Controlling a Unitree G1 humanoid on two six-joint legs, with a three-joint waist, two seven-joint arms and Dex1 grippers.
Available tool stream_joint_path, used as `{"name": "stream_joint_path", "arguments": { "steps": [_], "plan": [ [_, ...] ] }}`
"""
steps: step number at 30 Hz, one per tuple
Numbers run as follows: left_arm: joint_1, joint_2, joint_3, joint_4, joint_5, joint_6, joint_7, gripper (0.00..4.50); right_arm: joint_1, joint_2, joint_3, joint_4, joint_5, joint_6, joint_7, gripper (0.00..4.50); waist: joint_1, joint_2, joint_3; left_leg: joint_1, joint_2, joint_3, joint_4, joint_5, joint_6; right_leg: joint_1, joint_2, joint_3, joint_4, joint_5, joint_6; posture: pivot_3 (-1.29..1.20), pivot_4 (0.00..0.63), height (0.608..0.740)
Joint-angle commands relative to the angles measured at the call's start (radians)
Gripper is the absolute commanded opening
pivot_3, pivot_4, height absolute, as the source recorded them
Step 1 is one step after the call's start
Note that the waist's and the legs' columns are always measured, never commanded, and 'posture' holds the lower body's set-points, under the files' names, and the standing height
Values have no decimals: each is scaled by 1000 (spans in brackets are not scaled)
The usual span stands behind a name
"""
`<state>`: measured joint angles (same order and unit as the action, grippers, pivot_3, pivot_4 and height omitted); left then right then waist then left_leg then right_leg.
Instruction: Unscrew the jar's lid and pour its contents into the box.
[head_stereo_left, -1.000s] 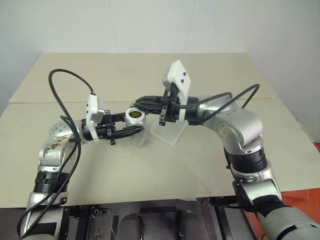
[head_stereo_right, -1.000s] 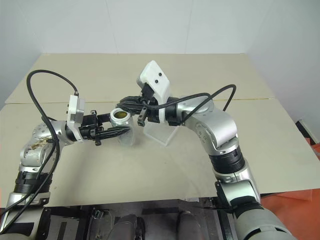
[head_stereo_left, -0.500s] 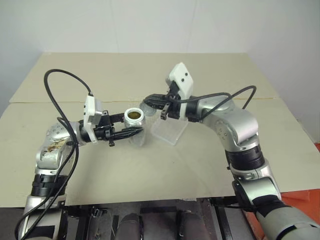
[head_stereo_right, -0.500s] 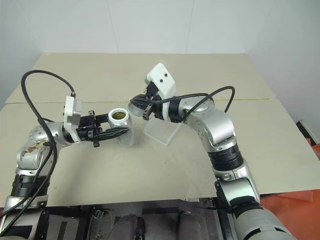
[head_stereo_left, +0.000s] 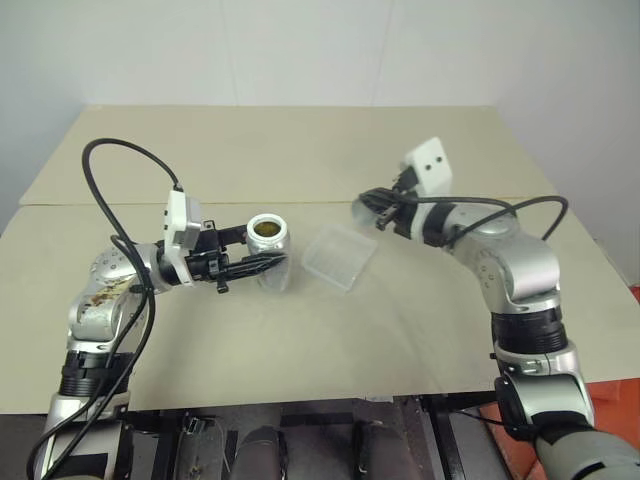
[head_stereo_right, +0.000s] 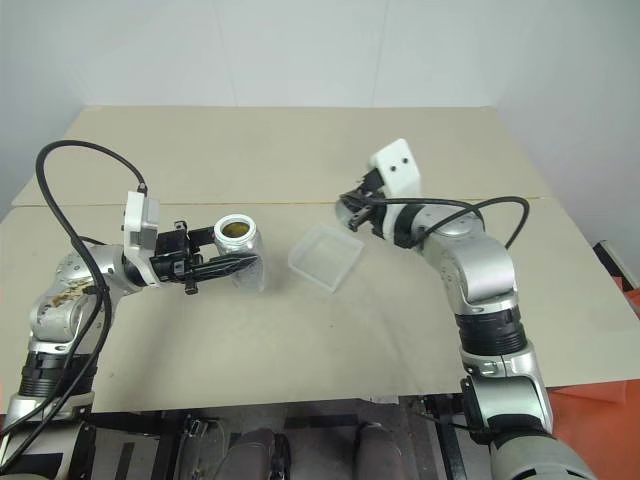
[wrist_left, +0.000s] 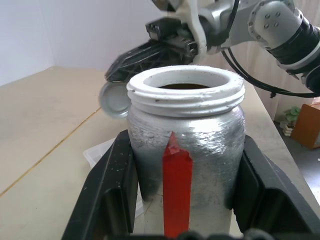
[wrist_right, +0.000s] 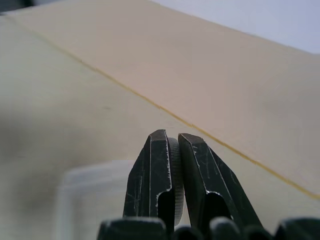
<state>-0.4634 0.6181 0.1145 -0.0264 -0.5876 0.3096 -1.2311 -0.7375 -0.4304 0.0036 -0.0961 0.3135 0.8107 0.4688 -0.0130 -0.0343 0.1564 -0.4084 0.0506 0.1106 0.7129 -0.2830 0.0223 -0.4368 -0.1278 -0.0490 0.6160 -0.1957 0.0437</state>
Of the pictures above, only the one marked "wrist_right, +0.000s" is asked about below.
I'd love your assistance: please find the small white ridged disc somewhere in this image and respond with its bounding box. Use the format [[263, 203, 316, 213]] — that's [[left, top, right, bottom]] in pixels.
[[167, 136, 186, 227]]

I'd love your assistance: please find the clear plastic container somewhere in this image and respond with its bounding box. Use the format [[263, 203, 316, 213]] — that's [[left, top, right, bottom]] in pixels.
[[56, 159, 136, 240]]

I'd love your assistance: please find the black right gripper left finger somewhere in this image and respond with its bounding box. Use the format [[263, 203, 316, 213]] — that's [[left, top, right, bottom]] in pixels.
[[122, 129, 176, 234]]

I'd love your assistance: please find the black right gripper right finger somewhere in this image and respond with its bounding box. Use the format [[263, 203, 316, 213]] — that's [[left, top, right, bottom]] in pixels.
[[177, 132, 264, 231]]

